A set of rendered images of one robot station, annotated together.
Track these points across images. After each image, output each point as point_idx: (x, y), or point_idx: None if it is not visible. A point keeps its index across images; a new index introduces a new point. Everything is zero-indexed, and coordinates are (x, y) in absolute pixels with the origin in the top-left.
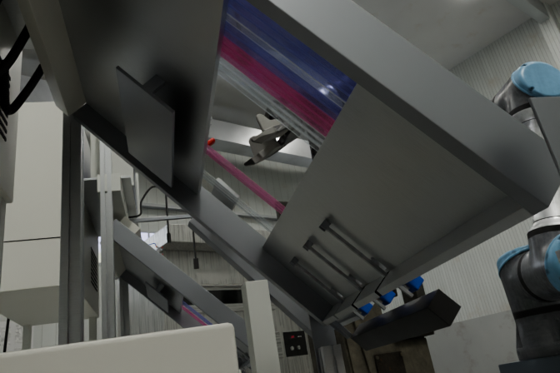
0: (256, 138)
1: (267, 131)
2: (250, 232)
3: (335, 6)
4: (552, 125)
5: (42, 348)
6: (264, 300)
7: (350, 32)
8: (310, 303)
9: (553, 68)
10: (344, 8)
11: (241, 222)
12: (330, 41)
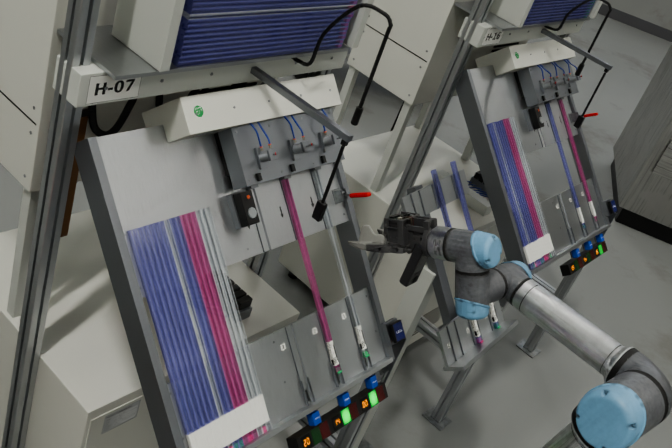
0: (350, 243)
1: (359, 245)
2: (363, 272)
3: (146, 362)
4: None
5: (59, 378)
6: (423, 286)
7: (145, 376)
8: None
9: (624, 426)
10: (148, 366)
11: (361, 261)
12: (138, 373)
